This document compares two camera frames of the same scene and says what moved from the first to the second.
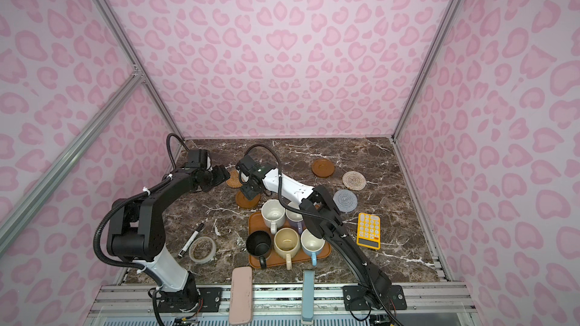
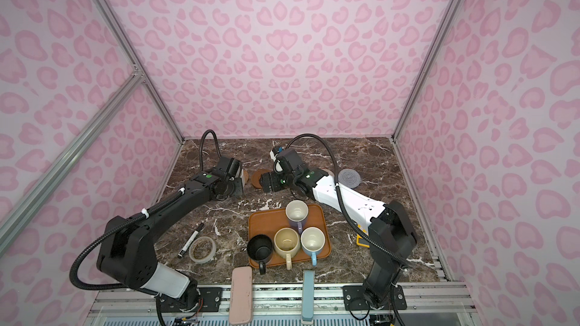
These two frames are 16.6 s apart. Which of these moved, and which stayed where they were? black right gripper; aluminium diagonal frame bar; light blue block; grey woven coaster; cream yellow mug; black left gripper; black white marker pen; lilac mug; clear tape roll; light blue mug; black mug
Moved: grey woven coaster; black left gripper; black right gripper
Stayed: aluminium diagonal frame bar; cream yellow mug; lilac mug; light blue block; clear tape roll; light blue mug; black white marker pen; black mug
